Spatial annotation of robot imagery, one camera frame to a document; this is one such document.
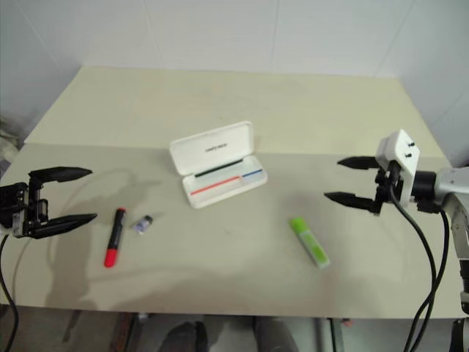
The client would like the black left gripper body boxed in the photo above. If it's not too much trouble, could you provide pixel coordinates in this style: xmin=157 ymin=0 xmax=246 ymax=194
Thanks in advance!
xmin=0 ymin=181 xmax=51 ymax=238

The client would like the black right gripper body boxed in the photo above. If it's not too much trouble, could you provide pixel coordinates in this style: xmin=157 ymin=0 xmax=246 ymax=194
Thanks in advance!
xmin=372 ymin=160 xmax=405 ymax=207

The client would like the red and black marker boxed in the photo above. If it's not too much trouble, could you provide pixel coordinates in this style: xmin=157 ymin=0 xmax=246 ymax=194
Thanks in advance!
xmin=103 ymin=207 xmax=128 ymax=269

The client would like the metal table frame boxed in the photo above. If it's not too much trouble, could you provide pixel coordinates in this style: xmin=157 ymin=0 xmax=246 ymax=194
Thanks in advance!
xmin=315 ymin=318 xmax=355 ymax=352

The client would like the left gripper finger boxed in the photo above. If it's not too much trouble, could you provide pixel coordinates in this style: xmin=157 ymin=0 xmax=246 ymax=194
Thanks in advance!
xmin=28 ymin=166 xmax=93 ymax=201
xmin=22 ymin=213 xmax=98 ymax=241

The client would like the beige crumpled cloth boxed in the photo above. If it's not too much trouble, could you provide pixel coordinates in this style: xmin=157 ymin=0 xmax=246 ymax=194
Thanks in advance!
xmin=0 ymin=122 xmax=23 ymax=164

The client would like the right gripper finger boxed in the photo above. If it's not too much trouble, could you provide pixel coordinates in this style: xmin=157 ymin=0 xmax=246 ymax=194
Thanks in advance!
xmin=337 ymin=156 xmax=383 ymax=172
xmin=323 ymin=191 xmax=383 ymax=215

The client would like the small grey purple eraser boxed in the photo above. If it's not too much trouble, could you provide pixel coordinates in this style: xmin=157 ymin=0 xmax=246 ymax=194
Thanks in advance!
xmin=132 ymin=215 xmax=153 ymax=234

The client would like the white plastic box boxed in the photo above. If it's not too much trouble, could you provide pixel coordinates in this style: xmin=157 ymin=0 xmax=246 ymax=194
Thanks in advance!
xmin=169 ymin=120 xmax=269 ymax=210

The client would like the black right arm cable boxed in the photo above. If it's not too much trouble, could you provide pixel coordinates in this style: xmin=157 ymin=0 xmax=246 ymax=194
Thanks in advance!
xmin=387 ymin=172 xmax=452 ymax=352

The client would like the green highlighter pen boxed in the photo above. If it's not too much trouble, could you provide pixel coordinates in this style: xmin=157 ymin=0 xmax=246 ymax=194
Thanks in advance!
xmin=289 ymin=216 xmax=331 ymax=271

